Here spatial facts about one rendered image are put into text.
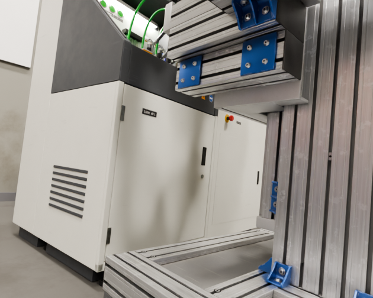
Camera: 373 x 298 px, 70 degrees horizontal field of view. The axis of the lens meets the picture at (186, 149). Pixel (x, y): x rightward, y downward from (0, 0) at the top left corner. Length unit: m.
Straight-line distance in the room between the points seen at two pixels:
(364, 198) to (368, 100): 0.21
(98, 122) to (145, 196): 0.36
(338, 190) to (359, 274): 0.18
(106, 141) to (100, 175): 0.13
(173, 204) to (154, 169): 0.22
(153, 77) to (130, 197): 0.51
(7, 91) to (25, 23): 0.66
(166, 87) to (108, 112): 0.31
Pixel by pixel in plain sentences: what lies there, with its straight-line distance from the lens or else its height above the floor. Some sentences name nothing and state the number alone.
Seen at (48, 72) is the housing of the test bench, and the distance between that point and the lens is 1.66.
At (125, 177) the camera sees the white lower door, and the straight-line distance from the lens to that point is 1.10.
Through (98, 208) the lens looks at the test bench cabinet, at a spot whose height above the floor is 0.30.
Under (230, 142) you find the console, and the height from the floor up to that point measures 0.66.
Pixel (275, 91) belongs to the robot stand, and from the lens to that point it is 0.74.
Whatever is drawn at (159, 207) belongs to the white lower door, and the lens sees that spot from 1.25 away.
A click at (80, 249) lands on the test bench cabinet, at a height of 0.12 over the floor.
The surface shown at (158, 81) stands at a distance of 1.23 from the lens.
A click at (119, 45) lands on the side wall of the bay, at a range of 1.15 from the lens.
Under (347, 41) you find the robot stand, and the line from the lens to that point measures 0.78.
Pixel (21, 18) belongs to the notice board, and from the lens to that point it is 3.15.
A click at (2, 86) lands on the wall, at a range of 2.97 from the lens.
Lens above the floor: 0.50
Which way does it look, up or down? 3 degrees up
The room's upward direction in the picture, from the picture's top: 6 degrees clockwise
